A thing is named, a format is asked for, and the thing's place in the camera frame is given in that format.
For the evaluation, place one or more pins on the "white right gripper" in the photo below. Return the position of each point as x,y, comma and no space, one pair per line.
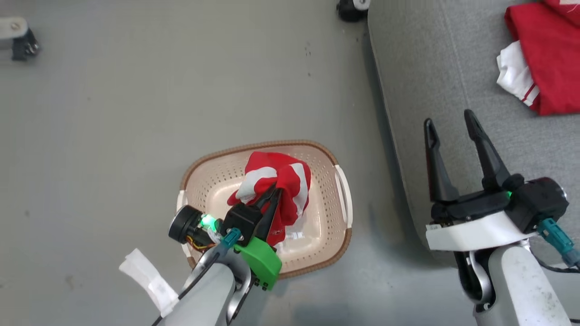
476,231

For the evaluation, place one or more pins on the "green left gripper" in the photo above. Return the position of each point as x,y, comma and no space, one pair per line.
260,262

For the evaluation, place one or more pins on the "red garment with white stripes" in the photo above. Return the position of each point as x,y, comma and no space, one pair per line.
281,174

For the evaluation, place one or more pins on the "red and white jersey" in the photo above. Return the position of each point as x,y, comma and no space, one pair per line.
553,59

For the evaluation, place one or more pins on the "red jersey with number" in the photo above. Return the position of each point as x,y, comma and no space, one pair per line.
566,8

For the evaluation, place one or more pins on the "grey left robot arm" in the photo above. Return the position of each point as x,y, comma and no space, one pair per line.
204,294

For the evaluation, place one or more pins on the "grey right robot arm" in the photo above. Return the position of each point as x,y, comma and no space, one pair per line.
521,285

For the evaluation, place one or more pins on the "grey fabric sofa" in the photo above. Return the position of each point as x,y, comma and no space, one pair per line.
430,68

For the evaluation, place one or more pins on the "beige perforated laundry basket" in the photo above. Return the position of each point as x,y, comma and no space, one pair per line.
217,181

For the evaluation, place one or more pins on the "black caster wheel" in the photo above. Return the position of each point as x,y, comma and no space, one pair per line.
351,10
25,45

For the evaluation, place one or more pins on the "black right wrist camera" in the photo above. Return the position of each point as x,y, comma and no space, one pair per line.
543,203

